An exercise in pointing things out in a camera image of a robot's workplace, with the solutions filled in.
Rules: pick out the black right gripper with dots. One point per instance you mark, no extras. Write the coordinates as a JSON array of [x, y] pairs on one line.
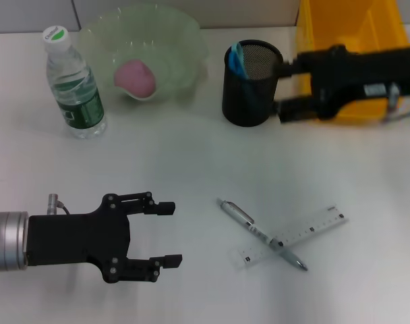
[[353, 77]]

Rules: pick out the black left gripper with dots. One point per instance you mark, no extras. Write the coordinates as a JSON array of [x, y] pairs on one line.
[[77, 239]]

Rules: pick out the blue scissors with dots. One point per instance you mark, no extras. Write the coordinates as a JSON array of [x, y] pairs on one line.
[[237, 60]]

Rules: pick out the clear water bottle green label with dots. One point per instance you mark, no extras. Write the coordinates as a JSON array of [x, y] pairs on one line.
[[80, 101]]

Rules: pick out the black mesh pen holder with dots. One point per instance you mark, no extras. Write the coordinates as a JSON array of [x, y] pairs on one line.
[[249, 101]]

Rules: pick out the silver ballpoint pen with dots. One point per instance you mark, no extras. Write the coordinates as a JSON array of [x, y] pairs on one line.
[[245, 219]]

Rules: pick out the green translucent fruit bowl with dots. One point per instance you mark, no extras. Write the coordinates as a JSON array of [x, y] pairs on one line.
[[178, 40]]

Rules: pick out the transparent plastic ruler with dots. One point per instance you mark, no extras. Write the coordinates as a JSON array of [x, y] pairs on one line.
[[313, 229]]

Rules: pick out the yellow plastic bin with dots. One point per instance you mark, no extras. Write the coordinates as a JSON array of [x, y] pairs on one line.
[[343, 20]]

